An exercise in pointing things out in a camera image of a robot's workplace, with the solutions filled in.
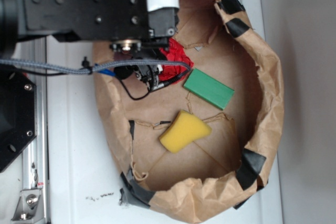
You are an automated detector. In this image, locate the red crumpled paper ball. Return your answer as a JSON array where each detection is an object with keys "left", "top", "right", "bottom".
[{"left": 159, "top": 38, "right": 194, "bottom": 81}]

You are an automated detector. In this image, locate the aluminium rail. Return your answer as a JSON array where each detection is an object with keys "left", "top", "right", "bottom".
[{"left": 11, "top": 37, "right": 51, "bottom": 224}]

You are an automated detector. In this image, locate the silver corner bracket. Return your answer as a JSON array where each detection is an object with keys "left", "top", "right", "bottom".
[{"left": 11, "top": 189, "right": 44, "bottom": 223}]

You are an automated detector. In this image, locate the grey braided cable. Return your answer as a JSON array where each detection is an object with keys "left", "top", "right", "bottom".
[{"left": 0, "top": 58, "right": 191, "bottom": 81}]

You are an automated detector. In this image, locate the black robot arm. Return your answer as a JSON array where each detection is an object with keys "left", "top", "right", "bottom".
[{"left": 1, "top": 0, "right": 179, "bottom": 91}]

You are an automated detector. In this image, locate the thin black cable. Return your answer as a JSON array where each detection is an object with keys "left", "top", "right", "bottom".
[{"left": 22, "top": 69, "right": 158, "bottom": 101}]

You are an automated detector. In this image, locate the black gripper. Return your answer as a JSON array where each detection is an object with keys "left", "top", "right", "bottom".
[{"left": 65, "top": 0, "right": 180, "bottom": 90}]

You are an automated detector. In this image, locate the yellow sponge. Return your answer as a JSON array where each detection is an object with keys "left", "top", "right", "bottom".
[{"left": 159, "top": 110, "right": 212, "bottom": 153}]

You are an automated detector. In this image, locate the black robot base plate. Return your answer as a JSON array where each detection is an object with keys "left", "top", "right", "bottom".
[{"left": 1, "top": 66, "right": 36, "bottom": 172}]

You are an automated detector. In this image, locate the brown paper bag tray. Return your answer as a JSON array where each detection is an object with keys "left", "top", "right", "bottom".
[{"left": 94, "top": 0, "right": 284, "bottom": 223}]

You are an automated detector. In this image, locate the green wooden block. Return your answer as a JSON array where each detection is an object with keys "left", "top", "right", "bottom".
[{"left": 183, "top": 69, "right": 235, "bottom": 110}]

